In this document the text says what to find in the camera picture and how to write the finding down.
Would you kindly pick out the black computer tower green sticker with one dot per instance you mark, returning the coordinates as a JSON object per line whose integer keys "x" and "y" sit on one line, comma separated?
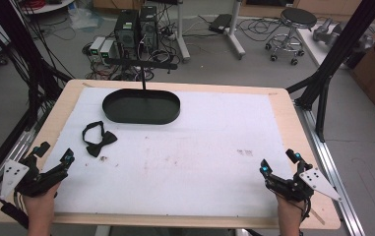
{"x": 126, "y": 31}

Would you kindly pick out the black metal frame post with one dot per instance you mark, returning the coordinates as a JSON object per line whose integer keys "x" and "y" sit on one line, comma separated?
{"x": 342, "y": 49}
{"x": 14, "y": 36}

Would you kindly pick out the round white table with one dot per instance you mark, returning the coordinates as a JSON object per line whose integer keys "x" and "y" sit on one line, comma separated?
{"x": 49, "y": 6}

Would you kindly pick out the person's left hand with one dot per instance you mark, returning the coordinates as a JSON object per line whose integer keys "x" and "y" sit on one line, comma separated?
{"x": 40, "y": 205}

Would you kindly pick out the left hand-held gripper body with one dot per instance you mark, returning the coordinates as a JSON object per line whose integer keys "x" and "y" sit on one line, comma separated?
{"x": 32, "y": 183}

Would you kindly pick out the black bow tie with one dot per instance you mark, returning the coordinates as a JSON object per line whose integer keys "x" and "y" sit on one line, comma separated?
{"x": 98, "y": 138}

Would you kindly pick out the black T-shaped stand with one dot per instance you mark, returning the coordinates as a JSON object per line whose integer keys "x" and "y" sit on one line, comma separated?
{"x": 142, "y": 64}

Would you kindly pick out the flat black box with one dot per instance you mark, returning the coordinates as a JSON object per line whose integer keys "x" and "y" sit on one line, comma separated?
{"x": 220, "y": 23}

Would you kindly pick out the black oval tray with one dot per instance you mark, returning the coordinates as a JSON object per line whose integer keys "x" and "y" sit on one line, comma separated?
{"x": 141, "y": 107}

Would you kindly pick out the clear plastic bag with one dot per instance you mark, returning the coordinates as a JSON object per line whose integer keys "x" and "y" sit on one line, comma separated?
{"x": 85, "y": 18}

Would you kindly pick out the white table mat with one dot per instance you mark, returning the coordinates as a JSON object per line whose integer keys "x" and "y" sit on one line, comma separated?
{"x": 175, "y": 157}

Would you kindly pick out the black round stool on wheels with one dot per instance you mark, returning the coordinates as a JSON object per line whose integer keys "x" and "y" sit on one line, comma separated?
{"x": 298, "y": 18}

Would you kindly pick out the white desk leg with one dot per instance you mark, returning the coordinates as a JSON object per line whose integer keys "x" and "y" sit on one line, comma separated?
{"x": 236, "y": 32}
{"x": 182, "y": 36}

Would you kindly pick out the white platform board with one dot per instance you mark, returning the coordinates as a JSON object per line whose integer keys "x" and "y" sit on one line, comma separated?
{"x": 313, "y": 49}

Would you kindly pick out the person's right hand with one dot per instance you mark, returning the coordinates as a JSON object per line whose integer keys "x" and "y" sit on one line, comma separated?
{"x": 289, "y": 209}

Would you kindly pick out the aluminium rail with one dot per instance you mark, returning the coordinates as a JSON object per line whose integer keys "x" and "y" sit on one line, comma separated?
{"x": 329, "y": 164}
{"x": 11, "y": 157}

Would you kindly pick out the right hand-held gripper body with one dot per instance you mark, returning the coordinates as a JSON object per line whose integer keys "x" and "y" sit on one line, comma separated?
{"x": 295, "y": 188}

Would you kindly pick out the grey robot part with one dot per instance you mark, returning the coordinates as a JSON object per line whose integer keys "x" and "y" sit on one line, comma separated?
{"x": 326, "y": 32}

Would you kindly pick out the white power supply box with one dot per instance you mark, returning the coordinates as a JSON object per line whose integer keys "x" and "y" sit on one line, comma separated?
{"x": 96, "y": 46}
{"x": 107, "y": 49}

